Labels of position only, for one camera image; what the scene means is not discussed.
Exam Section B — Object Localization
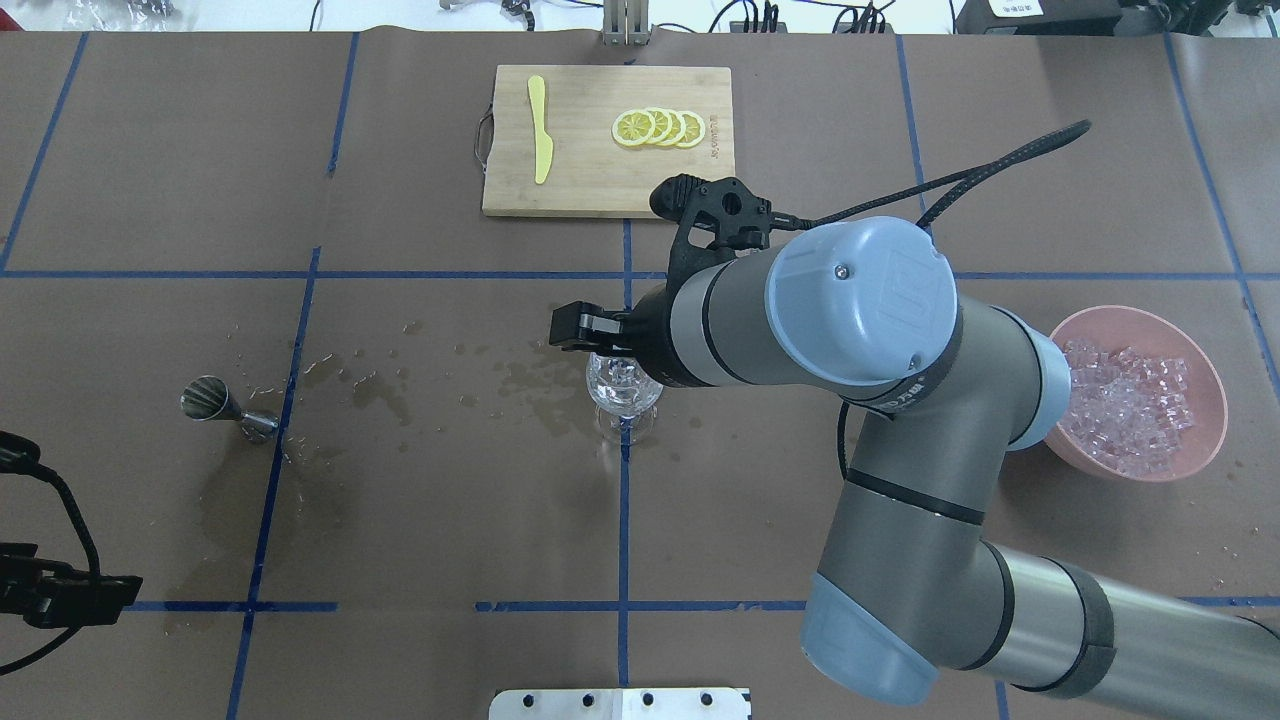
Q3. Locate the lemon slices stack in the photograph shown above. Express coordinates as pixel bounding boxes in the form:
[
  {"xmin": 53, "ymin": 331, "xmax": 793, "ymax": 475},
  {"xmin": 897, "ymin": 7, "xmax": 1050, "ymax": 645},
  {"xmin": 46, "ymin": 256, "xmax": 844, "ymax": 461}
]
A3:
[{"xmin": 611, "ymin": 106, "xmax": 710, "ymax": 150}]

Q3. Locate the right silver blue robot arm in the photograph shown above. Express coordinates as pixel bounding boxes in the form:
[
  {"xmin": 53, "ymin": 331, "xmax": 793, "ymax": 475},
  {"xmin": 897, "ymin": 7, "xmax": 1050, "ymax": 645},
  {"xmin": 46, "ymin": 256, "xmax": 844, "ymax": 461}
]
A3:
[{"xmin": 549, "ymin": 215, "xmax": 1279, "ymax": 719}]

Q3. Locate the clear wine glass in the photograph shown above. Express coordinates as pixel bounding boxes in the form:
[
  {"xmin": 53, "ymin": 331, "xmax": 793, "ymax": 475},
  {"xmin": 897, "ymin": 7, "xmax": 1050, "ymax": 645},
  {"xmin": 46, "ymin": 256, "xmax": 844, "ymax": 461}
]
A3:
[{"xmin": 585, "ymin": 354, "xmax": 666, "ymax": 446}]

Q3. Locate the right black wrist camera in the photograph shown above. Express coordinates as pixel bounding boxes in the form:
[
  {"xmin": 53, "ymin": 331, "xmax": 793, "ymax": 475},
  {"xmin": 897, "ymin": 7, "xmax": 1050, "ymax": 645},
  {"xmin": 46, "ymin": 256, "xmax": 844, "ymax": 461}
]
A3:
[{"xmin": 649, "ymin": 174, "xmax": 813, "ymax": 286}]

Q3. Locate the yellow plastic knife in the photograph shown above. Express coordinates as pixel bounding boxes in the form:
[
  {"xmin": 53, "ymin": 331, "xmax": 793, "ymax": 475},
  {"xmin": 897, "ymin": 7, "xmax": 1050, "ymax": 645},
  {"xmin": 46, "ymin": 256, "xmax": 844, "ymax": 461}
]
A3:
[{"xmin": 527, "ymin": 76, "xmax": 554, "ymax": 184}]

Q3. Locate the pink bowl of ice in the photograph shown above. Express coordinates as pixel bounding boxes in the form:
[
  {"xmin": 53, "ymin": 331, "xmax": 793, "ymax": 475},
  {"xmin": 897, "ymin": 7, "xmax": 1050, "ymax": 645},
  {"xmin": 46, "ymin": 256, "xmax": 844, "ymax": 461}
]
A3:
[{"xmin": 1044, "ymin": 305, "xmax": 1229, "ymax": 483}]

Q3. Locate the bamboo cutting board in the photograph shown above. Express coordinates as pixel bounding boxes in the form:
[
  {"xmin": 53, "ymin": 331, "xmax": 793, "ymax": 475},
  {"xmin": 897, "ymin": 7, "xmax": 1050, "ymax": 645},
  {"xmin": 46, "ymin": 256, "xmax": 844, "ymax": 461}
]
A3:
[{"xmin": 481, "ymin": 64, "xmax": 736, "ymax": 219}]

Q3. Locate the aluminium frame post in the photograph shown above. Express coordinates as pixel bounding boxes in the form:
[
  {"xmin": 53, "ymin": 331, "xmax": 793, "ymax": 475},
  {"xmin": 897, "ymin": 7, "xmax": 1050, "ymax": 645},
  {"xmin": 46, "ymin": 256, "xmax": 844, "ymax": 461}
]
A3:
[{"xmin": 600, "ymin": 0, "xmax": 652, "ymax": 47}]

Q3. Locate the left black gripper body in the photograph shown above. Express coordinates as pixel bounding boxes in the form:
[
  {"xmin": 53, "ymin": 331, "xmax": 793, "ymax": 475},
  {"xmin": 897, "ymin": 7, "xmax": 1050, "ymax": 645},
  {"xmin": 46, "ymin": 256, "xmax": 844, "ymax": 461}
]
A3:
[{"xmin": 1, "ymin": 543, "xmax": 143, "ymax": 630}]

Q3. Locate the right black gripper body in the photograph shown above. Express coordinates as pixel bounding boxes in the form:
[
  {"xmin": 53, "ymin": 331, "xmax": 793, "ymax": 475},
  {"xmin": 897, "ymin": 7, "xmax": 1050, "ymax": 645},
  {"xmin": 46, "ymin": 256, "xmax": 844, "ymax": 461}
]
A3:
[{"xmin": 614, "ymin": 284, "xmax": 691, "ymax": 388}]

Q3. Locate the white arm mounting base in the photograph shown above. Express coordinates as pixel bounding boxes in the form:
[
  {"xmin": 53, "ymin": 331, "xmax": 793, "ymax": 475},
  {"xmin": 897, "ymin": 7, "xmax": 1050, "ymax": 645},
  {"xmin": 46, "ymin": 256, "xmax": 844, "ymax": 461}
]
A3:
[{"xmin": 488, "ymin": 687, "xmax": 754, "ymax": 719}]

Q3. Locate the steel jigger cup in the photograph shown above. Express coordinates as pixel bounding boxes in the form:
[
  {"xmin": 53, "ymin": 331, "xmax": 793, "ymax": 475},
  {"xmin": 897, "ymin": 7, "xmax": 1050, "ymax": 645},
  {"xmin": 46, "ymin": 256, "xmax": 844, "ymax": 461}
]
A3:
[{"xmin": 179, "ymin": 375, "xmax": 280, "ymax": 445}]

